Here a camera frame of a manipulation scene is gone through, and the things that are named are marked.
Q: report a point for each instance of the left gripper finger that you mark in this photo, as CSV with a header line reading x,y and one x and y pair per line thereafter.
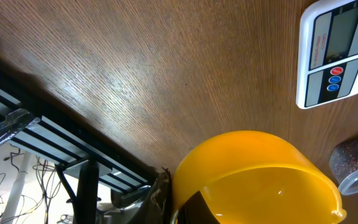
x,y
157,206

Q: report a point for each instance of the yellow measuring scoop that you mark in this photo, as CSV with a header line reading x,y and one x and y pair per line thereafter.
x,y
253,177

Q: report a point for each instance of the white digital kitchen scale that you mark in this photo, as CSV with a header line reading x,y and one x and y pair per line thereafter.
x,y
327,53

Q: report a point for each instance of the clear plastic bean container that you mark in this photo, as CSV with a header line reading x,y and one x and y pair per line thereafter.
x,y
349,185

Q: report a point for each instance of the red beans in container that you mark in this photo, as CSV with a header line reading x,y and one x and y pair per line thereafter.
x,y
344,159

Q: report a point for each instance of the black table frame leg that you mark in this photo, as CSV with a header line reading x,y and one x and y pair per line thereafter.
x,y
84,201

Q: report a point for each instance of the aluminium frame rail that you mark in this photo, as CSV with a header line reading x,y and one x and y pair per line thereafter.
x,y
59,139

